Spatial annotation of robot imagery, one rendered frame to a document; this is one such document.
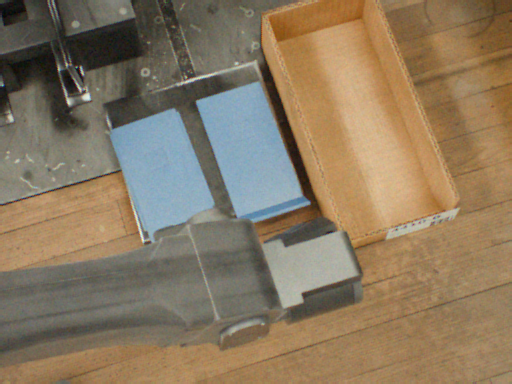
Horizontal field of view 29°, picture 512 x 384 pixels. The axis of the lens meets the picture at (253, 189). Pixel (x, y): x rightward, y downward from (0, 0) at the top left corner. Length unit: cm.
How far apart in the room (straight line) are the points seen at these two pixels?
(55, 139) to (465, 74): 44
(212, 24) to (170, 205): 22
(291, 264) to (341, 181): 33
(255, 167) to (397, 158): 15
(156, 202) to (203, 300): 39
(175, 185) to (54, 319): 44
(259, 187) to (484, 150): 24
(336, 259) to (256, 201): 29
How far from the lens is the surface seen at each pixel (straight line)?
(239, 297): 64
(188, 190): 101
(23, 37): 103
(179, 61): 109
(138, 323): 61
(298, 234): 79
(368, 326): 100
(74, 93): 100
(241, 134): 103
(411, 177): 104
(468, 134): 108
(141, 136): 103
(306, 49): 109
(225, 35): 111
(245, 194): 101
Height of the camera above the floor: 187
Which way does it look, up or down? 70 degrees down
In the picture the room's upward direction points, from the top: straight up
